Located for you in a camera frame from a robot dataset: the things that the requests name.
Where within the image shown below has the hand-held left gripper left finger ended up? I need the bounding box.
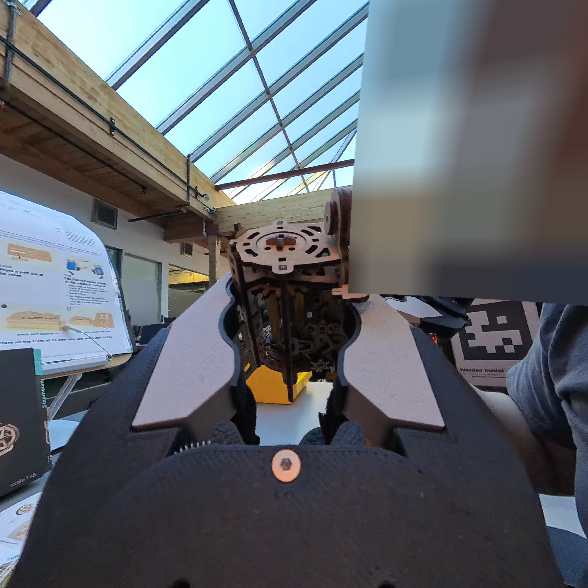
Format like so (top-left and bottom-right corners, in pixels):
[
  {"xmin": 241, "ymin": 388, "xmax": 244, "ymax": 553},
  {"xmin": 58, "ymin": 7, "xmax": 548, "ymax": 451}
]
[{"xmin": 132, "ymin": 273, "xmax": 259, "ymax": 445}]

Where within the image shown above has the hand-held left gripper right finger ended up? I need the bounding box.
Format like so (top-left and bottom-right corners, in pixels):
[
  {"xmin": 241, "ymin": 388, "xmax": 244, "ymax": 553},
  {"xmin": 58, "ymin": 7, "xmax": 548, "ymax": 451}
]
[{"xmin": 318, "ymin": 293, "xmax": 445, "ymax": 445}]

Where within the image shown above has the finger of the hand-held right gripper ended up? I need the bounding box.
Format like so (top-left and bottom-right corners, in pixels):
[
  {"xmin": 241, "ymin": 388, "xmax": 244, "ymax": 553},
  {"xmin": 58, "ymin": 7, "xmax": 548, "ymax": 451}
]
[{"xmin": 385, "ymin": 296, "xmax": 442, "ymax": 325}]

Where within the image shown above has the brown wooden submarine model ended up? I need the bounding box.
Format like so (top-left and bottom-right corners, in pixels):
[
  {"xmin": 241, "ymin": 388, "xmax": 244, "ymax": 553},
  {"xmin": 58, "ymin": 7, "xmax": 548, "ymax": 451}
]
[{"xmin": 226, "ymin": 187, "xmax": 370, "ymax": 402}]

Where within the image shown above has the person's right forearm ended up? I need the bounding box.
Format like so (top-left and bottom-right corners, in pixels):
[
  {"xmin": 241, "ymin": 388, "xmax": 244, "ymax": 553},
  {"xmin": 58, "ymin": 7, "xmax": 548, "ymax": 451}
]
[{"xmin": 473, "ymin": 386, "xmax": 577, "ymax": 497}]

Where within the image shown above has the black model kit box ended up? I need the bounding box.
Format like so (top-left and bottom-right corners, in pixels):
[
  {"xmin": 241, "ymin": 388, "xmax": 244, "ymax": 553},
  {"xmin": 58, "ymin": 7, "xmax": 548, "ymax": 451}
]
[{"xmin": 0, "ymin": 348, "xmax": 52, "ymax": 498}]

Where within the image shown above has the black framed tag sign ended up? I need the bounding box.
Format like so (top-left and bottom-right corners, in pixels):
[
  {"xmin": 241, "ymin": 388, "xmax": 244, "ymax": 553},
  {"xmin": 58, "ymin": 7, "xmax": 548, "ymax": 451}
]
[{"xmin": 450, "ymin": 299, "xmax": 544, "ymax": 389}]

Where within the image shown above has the wooden document stand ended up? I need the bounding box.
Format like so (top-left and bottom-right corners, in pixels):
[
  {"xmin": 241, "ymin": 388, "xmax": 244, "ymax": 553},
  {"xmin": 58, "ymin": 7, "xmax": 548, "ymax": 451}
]
[{"xmin": 41, "ymin": 351, "xmax": 136, "ymax": 421}]

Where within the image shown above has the yellow plastic bin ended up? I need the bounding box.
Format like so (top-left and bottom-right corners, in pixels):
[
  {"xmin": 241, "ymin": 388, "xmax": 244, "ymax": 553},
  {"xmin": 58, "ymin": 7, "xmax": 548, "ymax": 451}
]
[{"xmin": 245, "ymin": 364, "xmax": 314, "ymax": 406}]

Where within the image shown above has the person's grey blue shirt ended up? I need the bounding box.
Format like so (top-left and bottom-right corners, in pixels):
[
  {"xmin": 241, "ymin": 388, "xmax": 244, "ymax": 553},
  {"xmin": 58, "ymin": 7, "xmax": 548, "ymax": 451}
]
[{"xmin": 505, "ymin": 303, "xmax": 588, "ymax": 588}]

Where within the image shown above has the white printed instruction sheet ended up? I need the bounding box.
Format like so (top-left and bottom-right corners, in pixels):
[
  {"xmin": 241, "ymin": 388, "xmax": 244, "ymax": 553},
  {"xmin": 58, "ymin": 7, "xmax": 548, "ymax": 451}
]
[{"xmin": 0, "ymin": 190, "xmax": 135, "ymax": 375}]

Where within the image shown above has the open assembly booklet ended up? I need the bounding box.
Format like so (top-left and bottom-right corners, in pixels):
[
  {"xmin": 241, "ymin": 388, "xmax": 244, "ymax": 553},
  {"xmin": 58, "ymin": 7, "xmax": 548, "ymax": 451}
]
[{"xmin": 0, "ymin": 492, "xmax": 44, "ymax": 568}]

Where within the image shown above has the large grey wall vent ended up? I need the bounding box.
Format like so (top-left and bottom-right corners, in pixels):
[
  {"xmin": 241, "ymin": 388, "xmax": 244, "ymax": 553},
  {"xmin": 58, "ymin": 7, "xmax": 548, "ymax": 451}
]
[{"xmin": 92, "ymin": 198, "xmax": 118, "ymax": 229}]

